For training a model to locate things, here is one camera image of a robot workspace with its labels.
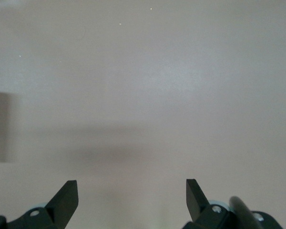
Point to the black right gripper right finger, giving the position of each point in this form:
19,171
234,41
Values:
197,207

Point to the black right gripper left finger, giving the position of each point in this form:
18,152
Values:
62,205

